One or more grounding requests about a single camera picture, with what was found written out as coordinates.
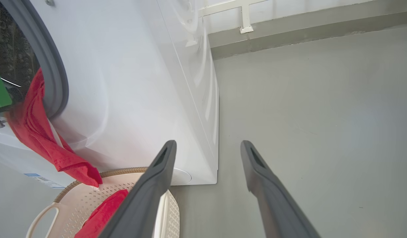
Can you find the steel perforated washer drum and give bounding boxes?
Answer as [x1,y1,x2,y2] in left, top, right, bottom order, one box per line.
[0,0,40,103]

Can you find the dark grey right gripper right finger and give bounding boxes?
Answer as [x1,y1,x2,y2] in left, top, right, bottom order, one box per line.
[240,140,321,238]

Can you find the grey rubber door gasket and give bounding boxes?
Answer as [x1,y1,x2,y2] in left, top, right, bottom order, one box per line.
[0,0,69,119]

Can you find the cream perforated laundry basket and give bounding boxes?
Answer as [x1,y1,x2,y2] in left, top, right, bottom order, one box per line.
[26,167,181,238]

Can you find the blue energy label sticker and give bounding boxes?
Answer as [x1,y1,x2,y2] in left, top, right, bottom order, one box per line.
[24,173,65,189]

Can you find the red and white garment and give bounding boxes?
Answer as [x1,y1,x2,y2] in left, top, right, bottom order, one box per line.
[5,68,129,238]

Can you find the round white filter cover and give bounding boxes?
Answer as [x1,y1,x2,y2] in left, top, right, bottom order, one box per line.
[170,168,192,186]

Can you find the white washing machine body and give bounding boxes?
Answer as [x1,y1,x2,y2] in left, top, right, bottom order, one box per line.
[0,0,220,189]

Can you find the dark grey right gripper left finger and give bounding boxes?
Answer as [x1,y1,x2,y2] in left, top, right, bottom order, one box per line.
[98,140,177,238]

